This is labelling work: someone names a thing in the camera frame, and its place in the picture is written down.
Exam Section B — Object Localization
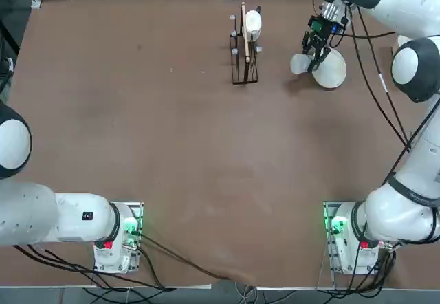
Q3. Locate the white mug black handle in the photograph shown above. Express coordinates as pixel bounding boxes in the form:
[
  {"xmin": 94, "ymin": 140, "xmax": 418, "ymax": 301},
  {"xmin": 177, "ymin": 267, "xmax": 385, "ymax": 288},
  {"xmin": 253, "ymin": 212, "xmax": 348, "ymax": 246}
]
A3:
[{"xmin": 241, "ymin": 9, "xmax": 264, "ymax": 42}]

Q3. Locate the black base cable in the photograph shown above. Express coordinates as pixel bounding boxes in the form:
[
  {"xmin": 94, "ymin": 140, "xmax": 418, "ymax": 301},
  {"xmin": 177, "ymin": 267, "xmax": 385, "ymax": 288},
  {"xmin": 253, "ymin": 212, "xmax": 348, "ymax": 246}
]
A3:
[
  {"xmin": 346, "ymin": 248, "xmax": 397, "ymax": 291},
  {"xmin": 13, "ymin": 243, "xmax": 173, "ymax": 290}
]

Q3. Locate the black right base cable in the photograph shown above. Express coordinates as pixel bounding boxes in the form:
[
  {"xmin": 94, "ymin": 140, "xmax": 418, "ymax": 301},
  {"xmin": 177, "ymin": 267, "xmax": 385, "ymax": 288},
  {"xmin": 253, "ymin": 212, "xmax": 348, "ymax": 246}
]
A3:
[{"xmin": 346, "ymin": 248, "xmax": 397, "ymax": 291}]

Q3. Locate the brown braided cable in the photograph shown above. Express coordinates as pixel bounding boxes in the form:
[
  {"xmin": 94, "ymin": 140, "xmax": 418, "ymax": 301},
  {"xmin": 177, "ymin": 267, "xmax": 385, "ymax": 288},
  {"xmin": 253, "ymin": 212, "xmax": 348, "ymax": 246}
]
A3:
[{"xmin": 137, "ymin": 233, "xmax": 238, "ymax": 281}]

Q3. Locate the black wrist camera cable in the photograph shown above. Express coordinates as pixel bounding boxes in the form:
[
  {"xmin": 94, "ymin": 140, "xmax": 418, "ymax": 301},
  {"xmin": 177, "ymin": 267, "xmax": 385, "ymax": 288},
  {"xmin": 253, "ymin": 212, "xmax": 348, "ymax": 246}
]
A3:
[{"xmin": 343, "ymin": 0, "xmax": 413, "ymax": 153}]

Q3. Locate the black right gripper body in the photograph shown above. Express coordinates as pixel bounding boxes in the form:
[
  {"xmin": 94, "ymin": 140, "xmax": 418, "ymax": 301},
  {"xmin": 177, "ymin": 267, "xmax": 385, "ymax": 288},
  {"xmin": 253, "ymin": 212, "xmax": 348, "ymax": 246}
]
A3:
[{"xmin": 307, "ymin": 17, "xmax": 344, "ymax": 49}]

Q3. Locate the black left base cable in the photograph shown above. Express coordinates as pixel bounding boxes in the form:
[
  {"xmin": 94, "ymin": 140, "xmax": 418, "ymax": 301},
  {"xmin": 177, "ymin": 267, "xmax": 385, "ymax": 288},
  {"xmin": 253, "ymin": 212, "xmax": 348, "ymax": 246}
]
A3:
[{"xmin": 13, "ymin": 243, "xmax": 173, "ymax": 290}]

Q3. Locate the white round plate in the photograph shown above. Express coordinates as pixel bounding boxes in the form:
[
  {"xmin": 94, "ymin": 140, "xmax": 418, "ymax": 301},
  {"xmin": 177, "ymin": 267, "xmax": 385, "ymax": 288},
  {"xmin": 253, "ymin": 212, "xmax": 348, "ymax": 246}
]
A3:
[{"xmin": 311, "ymin": 46, "xmax": 347, "ymax": 89}]

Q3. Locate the black wire cup rack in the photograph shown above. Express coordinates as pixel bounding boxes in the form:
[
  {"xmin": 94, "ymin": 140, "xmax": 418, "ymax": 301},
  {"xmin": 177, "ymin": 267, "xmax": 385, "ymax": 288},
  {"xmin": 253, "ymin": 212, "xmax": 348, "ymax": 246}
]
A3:
[{"xmin": 228, "ymin": 1, "xmax": 264, "ymax": 85}]

